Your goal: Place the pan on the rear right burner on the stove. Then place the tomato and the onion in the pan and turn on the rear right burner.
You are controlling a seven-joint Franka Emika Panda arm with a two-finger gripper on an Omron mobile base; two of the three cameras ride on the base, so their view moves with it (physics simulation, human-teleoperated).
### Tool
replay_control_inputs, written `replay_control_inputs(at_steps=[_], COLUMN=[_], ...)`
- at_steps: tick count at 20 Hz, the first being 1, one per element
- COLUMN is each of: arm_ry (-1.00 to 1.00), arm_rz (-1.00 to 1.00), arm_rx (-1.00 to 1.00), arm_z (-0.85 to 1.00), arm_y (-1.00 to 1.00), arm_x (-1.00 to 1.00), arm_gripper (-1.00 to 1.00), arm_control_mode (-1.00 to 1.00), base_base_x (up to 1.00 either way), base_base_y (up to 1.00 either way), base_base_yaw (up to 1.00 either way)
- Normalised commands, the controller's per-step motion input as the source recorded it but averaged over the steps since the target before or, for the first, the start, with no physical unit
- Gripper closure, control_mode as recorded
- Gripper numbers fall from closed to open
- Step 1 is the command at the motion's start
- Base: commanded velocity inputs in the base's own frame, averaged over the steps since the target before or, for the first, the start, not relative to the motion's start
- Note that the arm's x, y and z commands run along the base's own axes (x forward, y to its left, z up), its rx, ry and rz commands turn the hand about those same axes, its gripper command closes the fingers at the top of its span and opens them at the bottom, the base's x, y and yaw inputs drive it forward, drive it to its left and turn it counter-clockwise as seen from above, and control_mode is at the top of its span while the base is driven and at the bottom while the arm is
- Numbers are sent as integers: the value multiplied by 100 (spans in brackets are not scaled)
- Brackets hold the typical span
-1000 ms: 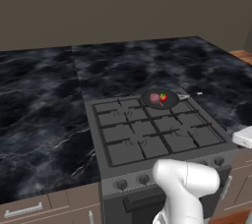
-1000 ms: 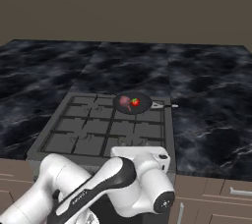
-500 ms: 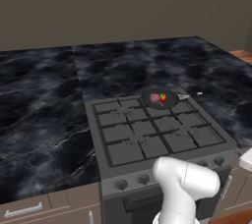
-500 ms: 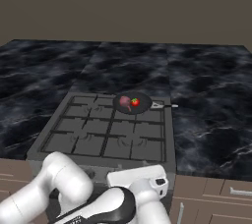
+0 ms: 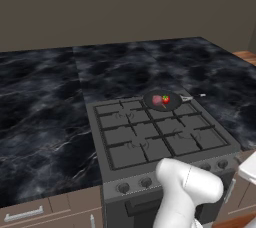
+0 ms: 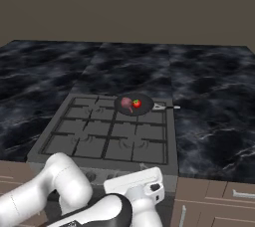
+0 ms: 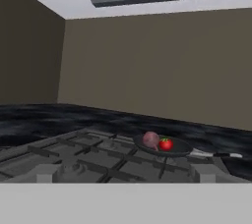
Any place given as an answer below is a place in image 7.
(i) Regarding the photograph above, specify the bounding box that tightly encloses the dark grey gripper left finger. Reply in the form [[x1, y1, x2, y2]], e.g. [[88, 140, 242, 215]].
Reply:
[[0, 163, 67, 184]]

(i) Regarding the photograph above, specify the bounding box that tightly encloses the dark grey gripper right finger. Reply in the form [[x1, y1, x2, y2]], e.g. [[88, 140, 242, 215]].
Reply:
[[187, 163, 252, 184]]

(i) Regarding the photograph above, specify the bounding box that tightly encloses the black frying pan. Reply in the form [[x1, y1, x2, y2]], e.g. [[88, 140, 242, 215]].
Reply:
[[132, 133, 244, 160]]

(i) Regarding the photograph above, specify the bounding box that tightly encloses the red tomato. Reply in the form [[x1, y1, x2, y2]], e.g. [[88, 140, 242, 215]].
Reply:
[[158, 137, 174, 152]]

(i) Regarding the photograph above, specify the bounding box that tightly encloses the grey stove with black grates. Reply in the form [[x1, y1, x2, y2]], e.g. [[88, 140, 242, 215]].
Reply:
[[0, 127, 232, 184]]

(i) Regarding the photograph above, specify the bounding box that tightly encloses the purple onion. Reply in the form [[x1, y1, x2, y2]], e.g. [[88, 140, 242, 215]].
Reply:
[[142, 131, 161, 152]]

